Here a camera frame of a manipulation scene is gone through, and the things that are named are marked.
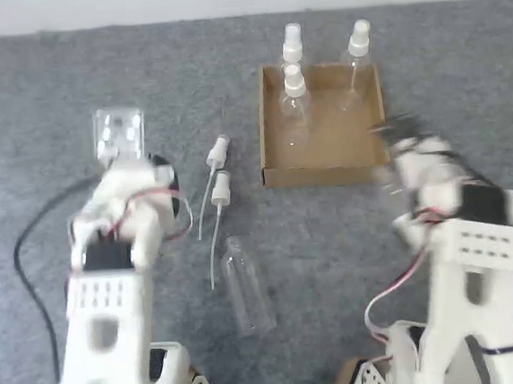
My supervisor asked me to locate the clear bottle with spray top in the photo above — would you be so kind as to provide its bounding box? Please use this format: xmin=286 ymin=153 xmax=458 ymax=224
xmin=328 ymin=18 xmax=380 ymax=115
xmin=275 ymin=62 xmax=317 ymax=151
xmin=276 ymin=21 xmax=312 ymax=93

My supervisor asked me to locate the brown cardboard box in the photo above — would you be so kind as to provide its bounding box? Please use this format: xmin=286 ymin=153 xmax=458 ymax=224
xmin=250 ymin=55 xmax=394 ymax=191

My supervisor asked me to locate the white spray top with tube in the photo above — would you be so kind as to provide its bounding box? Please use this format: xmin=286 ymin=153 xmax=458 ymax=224
xmin=188 ymin=132 xmax=241 ymax=242
xmin=200 ymin=170 xmax=243 ymax=291

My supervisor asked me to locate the black cable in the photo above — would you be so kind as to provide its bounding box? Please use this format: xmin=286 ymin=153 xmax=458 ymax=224
xmin=6 ymin=175 xmax=121 ymax=384

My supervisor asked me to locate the clear plastic bottle without top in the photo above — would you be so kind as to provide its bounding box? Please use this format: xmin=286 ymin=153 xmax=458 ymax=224
xmin=218 ymin=231 xmax=279 ymax=339

